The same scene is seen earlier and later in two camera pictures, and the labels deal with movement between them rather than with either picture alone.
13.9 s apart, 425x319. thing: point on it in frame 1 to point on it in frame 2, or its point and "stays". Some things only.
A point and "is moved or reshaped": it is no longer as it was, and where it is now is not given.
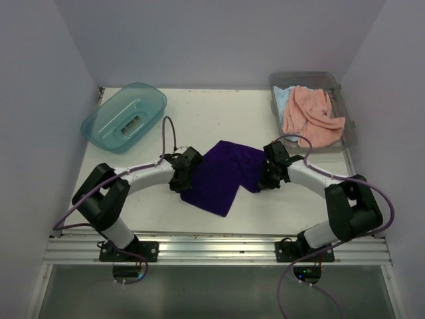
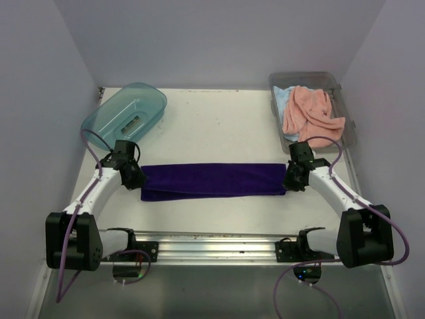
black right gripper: (265, 183) to (290, 185)
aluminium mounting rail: (218, 250) stays
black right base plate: (292, 251) stays
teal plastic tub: (119, 124) stays
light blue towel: (281, 96) stays
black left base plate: (149, 250) stays
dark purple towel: (217, 176) is moved or reshaped
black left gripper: (182, 186) to (139, 181)
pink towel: (308, 115) stays
